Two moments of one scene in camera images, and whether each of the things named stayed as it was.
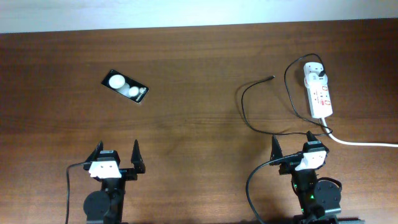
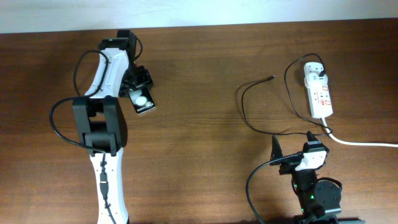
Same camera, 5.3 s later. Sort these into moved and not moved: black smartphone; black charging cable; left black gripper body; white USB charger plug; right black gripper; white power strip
Moved: black smartphone; left black gripper body
Not moved: white power strip; white USB charger plug; black charging cable; right black gripper
